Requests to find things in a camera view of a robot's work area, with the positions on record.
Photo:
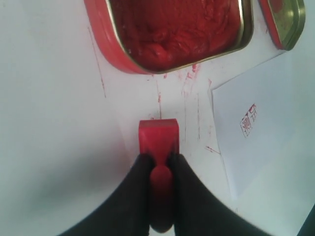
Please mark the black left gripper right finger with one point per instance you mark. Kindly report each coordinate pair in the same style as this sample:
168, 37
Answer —
198, 212

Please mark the gold tin lid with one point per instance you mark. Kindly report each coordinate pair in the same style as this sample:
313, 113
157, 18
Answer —
285, 20

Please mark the white paper sheet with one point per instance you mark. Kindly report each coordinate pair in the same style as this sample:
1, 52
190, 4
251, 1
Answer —
265, 128

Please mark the red ink paste tin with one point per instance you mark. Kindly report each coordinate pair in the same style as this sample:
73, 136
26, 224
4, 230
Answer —
160, 36

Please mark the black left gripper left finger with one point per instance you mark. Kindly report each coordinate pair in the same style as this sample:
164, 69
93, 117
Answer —
126, 211

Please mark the red stamp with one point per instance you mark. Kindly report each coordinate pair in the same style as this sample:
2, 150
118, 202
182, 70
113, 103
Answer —
160, 138

